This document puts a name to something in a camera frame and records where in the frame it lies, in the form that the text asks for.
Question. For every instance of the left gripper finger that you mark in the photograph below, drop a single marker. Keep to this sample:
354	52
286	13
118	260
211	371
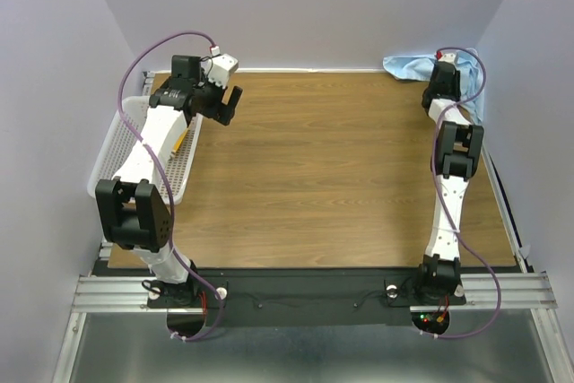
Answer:
234	98
225	114

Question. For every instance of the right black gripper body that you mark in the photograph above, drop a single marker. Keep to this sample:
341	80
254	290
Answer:
455	85

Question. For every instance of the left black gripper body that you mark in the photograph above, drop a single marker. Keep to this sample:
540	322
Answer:
211	98

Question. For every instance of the light blue towel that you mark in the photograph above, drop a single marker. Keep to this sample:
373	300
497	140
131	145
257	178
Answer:
469	64

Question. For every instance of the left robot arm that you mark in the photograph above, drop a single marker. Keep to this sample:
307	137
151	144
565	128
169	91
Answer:
133	214

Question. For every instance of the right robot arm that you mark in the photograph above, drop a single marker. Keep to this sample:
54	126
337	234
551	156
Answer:
455	157

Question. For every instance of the white plastic basket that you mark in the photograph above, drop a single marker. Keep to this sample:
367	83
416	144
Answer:
119	142

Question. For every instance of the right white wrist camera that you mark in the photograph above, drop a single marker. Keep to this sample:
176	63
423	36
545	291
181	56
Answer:
447	55

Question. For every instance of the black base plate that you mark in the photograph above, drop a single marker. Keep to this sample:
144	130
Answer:
323	297

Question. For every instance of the aluminium frame rail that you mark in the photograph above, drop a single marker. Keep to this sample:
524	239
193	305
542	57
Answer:
518	291

